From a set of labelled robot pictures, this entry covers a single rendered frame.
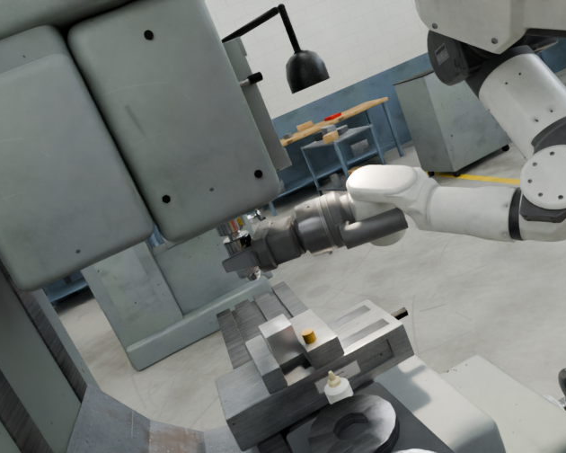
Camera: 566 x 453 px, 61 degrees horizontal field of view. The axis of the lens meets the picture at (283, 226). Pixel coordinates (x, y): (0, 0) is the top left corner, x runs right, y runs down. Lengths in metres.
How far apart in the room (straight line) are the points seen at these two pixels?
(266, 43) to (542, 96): 6.99
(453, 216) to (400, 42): 7.70
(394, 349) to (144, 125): 0.57
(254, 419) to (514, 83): 0.64
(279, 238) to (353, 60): 7.28
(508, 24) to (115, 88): 0.47
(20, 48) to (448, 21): 0.51
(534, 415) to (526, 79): 0.63
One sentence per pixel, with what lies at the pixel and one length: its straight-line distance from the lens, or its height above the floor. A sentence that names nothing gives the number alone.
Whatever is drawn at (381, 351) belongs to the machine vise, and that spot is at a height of 0.97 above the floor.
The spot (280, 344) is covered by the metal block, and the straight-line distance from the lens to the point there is 0.87.
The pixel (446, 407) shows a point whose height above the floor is 0.85.
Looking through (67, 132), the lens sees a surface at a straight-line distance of 0.66.
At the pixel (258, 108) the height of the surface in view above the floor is 1.44.
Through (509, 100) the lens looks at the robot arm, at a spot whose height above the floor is 1.33.
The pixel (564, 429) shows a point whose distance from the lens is 1.04.
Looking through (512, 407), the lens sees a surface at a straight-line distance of 1.09.
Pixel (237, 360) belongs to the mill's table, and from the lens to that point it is 1.16.
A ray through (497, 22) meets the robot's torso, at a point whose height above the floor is 1.43.
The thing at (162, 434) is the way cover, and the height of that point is 0.95.
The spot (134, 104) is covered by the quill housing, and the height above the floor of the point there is 1.51.
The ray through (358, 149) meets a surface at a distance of 7.25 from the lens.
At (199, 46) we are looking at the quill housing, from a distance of 0.68.
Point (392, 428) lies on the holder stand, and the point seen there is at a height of 1.13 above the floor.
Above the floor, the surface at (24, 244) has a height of 1.40.
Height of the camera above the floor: 1.44
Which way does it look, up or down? 14 degrees down
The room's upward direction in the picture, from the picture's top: 23 degrees counter-clockwise
